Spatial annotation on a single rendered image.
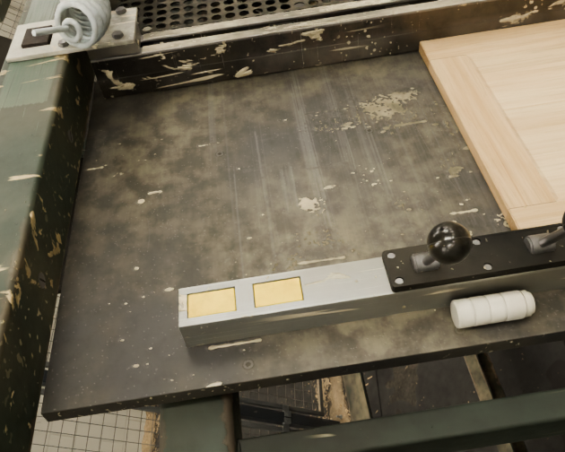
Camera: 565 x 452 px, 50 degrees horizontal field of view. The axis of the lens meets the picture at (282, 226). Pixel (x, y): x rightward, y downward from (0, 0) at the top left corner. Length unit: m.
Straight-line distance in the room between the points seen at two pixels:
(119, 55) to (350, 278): 0.54
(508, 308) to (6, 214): 0.54
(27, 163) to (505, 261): 0.55
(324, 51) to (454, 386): 1.85
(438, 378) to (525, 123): 1.90
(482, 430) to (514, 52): 0.59
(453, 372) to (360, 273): 2.00
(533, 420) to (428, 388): 2.03
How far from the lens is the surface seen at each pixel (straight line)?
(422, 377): 2.74
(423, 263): 0.62
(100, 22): 0.84
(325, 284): 0.63
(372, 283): 0.63
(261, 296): 0.63
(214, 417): 0.65
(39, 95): 0.90
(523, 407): 0.68
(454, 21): 1.03
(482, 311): 0.64
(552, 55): 1.02
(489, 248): 0.66
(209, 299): 0.64
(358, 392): 1.77
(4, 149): 0.82
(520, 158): 0.81
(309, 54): 0.99
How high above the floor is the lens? 1.87
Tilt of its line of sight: 27 degrees down
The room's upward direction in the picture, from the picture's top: 71 degrees counter-clockwise
